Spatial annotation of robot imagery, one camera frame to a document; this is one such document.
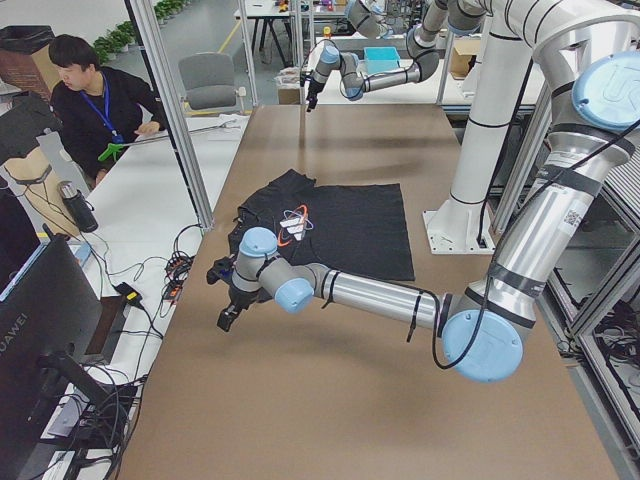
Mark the cardboard box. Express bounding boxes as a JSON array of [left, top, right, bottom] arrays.
[[449, 38, 481, 80]]

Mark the black water bottle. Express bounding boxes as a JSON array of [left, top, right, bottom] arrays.
[[57, 181, 98, 233]]

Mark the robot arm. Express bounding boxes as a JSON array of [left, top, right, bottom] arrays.
[[301, 1, 486, 112], [207, 1, 639, 383]]

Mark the metal reacher grabber tool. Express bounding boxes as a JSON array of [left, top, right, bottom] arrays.
[[97, 120, 241, 162]]

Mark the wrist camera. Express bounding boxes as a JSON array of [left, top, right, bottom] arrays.
[[206, 257, 234, 285]]

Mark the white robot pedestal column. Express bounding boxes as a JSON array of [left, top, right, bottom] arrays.
[[423, 1, 532, 255]]

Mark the blue plastic bin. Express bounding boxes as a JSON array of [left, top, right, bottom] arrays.
[[364, 46, 400, 75]]

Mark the grey office chair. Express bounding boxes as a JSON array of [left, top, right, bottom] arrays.
[[178, 52, 246, 115]]

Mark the orange power strip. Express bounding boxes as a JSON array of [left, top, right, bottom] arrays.
[[162, 251, 194, 304]]

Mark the black printed t-shirt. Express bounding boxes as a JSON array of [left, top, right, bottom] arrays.
[[228, 169, 415, 281]]

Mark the aluminium frame post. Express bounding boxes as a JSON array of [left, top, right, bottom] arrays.
[[124, 0, 213, 232]]

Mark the black power adapter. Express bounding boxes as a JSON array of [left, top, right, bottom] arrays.
[[114, 282, 143, 309]]

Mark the seated person in black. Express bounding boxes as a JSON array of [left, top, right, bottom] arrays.
[[48, 34, 166, 185]]

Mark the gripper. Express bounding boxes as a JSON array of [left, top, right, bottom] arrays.
[[217, 284, 263, 332], [306, 76, 324, 112]]

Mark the black computer monitor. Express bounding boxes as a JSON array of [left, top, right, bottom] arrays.
[[1, 235, 107, 479]]

